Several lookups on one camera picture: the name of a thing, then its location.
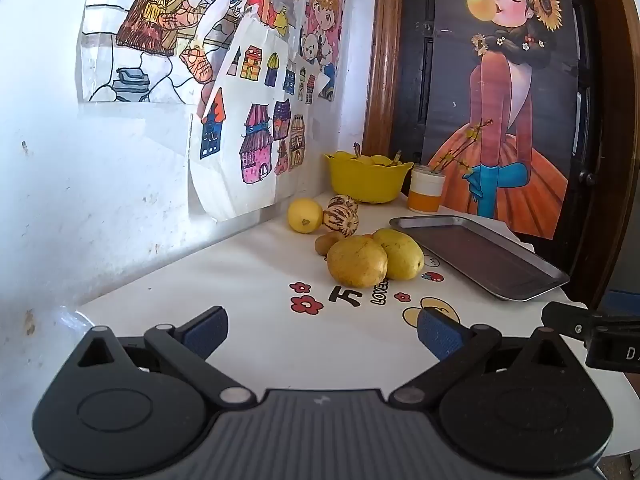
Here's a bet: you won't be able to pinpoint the white printed tablecloth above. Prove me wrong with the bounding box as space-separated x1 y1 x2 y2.
75 190 640 461

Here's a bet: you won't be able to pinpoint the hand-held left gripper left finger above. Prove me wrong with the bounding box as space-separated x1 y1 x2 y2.
60 305 258 408

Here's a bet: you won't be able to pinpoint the dark door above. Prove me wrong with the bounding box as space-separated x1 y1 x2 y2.
394 0 626 306

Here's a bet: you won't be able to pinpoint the white and orange cup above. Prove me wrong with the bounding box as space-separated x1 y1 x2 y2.
407 164 446 214

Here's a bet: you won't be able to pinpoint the large coloured figure drawing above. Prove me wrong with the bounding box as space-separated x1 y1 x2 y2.
75 0 306 107

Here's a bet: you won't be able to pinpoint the wall poster orange dress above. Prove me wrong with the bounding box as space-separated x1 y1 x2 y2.
419 0 585 241

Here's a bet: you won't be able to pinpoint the metal tray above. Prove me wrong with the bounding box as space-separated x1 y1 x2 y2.
389 215 571 303

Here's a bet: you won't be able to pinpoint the yellow plastic bowl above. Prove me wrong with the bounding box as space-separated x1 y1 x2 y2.
324 151 415 205

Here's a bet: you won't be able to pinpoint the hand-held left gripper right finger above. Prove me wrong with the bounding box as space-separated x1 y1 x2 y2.
387 306 586 408

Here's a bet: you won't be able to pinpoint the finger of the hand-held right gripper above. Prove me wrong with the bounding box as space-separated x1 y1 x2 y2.
541 301 603 343

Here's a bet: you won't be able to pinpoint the brown wooden door frame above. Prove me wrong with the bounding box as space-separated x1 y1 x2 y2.
361 0 407 161

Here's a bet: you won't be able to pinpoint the yellow potato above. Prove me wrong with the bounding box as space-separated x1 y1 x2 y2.
326 236 389 289

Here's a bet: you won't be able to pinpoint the yellow flower sprig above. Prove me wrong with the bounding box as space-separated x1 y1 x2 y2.
427 119 495 176

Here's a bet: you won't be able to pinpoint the brown kiwi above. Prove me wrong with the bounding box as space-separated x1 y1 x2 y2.
314 231 346 257

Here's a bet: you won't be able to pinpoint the coloured houses drawing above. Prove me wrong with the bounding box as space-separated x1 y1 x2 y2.
187 12 328 222

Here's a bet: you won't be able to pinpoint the yellow fruit pieces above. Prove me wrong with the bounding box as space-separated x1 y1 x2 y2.
347 143 405 168

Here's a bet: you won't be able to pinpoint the yellow lemon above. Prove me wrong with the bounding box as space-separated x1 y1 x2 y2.
287 198 324 234

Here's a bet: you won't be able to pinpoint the pink girl drawing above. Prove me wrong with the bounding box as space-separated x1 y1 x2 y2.
299 0 349 105

